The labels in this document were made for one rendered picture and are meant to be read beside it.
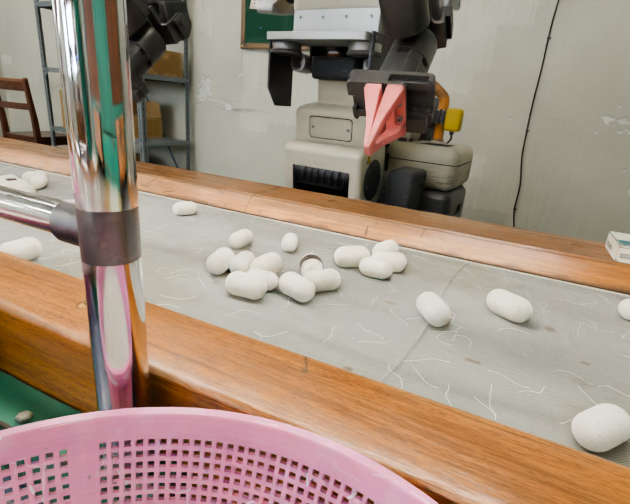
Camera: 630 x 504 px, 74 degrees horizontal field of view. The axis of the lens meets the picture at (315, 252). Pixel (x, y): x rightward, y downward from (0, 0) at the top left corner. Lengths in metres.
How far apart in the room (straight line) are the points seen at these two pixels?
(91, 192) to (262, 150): 2.81
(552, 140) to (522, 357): 2.07
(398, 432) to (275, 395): 0.06
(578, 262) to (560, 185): 1.86
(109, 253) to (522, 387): 0.25
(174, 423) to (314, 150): 0.92
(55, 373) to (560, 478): 0.27
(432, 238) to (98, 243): 0.41
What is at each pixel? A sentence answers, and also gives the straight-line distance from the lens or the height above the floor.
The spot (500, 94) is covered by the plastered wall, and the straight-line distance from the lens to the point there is 2.39.
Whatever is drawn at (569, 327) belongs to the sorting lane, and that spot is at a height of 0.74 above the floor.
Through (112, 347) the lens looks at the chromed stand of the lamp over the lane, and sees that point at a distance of 0.20.
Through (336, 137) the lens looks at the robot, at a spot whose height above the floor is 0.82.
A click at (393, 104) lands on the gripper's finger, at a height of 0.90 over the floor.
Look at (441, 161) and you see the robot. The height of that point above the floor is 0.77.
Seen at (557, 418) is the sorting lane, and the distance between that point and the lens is 0.29.
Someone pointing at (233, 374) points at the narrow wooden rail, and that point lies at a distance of 0.22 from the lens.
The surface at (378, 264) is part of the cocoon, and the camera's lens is 0.40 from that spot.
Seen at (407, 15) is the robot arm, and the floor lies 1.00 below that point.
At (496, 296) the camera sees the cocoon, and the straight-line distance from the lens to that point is 0.38.
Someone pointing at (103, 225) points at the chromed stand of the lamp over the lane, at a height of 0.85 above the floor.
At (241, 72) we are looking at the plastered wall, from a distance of 3.09.
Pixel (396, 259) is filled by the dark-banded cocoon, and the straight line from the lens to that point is 0.42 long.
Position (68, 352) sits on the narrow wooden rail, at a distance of 0.28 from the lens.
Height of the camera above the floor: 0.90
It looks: 19 degrees down
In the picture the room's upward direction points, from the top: 5 degrees clockwise
